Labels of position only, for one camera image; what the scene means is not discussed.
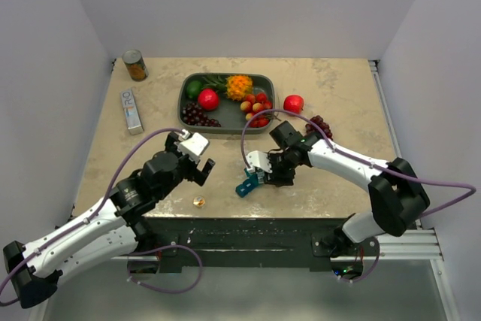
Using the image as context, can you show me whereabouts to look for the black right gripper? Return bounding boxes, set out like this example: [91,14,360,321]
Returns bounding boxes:
[262,149,297,186]

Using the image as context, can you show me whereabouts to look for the gold bottle cap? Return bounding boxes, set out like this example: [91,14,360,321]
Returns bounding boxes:
[192,196,206,207]

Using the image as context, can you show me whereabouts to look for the teal weekly pill organizer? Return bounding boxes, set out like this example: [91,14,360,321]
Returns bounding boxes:
[235,168,265,198]

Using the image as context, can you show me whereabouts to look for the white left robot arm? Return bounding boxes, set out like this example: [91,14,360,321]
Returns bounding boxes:
[3,129,215,309]

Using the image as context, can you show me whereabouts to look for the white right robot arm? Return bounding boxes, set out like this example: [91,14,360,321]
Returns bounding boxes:
[264,121,430,257]

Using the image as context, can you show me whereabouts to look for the dark grapes on table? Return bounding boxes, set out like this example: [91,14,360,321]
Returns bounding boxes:
[305,115,333,141]

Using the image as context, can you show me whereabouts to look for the red apple on table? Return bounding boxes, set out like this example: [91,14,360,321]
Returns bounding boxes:
[283,95,304,114]

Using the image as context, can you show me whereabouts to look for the dark grapes in tray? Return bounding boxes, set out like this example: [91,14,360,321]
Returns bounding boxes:
[180,102,221,127]

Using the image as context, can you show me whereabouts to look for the red lychee bunch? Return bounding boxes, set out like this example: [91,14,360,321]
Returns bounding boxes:
[240,92,280,128]

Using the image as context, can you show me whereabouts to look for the grey plastic fruit tray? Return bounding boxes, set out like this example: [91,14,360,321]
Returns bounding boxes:
[177,73,278,135]

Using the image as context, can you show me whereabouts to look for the red apple in tray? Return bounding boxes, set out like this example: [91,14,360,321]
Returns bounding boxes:
[198,89,219,111]

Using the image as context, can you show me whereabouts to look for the silver R&O toothpaste box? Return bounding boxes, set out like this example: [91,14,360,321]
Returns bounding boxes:
[120,89,144,135]

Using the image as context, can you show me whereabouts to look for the green lime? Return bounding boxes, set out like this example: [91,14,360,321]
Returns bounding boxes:
[186,80,204,101]

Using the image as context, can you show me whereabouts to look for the small orange pineapple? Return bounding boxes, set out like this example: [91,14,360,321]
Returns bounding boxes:
[202,74,253,101]

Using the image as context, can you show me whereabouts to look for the tin can with fruit label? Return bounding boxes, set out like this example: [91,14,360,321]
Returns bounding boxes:
[122,50,149,81]

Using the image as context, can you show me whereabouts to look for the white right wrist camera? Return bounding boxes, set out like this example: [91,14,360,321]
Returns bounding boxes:
[247,150,272,174]

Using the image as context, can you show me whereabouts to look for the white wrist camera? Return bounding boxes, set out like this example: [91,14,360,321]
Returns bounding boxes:
[247,150,272,174]
[177,129,210,164]

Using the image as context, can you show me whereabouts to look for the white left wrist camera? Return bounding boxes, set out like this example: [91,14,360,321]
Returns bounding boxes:
[177,129,210,164]

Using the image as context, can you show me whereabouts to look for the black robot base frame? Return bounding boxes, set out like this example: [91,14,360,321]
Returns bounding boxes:
[135,217,358,273]

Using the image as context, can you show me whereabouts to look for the purple cable under base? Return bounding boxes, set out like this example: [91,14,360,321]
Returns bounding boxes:
[126,244,204,293]

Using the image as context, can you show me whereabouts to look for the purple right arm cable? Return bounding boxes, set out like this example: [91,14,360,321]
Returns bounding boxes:
[240,109,477,219]

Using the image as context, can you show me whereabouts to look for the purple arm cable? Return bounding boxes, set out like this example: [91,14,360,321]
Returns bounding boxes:
[240,109,477,219]
[0,128,189,307]

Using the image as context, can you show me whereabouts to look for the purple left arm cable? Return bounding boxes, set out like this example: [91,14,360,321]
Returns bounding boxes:
[0,128,189,307]

